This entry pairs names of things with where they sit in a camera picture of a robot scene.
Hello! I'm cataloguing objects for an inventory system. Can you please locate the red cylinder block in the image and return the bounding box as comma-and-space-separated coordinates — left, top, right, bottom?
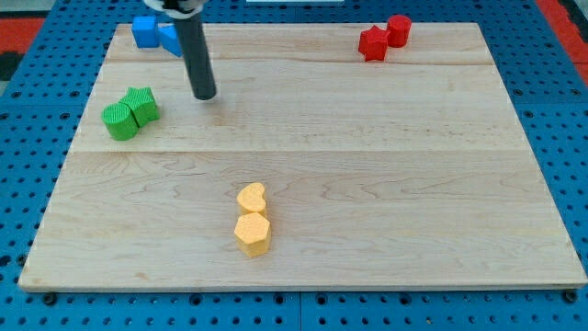
387, 15, 413, 48

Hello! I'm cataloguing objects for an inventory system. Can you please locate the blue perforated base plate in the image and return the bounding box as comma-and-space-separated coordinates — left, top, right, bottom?
1, 1, 587, 330

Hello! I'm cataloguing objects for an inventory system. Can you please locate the blue triangle block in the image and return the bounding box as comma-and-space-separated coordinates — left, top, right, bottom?
158, 25, 183, 57

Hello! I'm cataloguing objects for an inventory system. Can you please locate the yellow heart block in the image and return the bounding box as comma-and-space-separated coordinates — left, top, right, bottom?
236, 182, 267, 217

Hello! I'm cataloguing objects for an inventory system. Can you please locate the yellow hexagon block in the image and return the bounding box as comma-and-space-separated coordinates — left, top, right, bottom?
233, 212, 271, 257

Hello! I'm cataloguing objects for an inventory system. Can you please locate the blue cube block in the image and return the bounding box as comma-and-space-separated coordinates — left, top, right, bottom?
131, 16, 160, 49

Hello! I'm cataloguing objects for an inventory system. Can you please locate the green cylinder block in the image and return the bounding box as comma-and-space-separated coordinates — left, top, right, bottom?
101, 103, 139, 141

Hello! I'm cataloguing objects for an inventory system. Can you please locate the green star block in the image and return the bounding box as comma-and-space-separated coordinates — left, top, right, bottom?
120, 87, 160, 128

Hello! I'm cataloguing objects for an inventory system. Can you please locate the red star block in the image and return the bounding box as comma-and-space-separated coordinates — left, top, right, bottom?
358, 25, 390, 62

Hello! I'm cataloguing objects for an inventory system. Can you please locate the black cylindrical robot arm stick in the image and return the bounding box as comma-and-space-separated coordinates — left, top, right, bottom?
143, 0, 217, 100

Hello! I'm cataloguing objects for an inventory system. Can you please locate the light wooden board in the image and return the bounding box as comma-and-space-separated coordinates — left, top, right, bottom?
18, 23, 587, 292

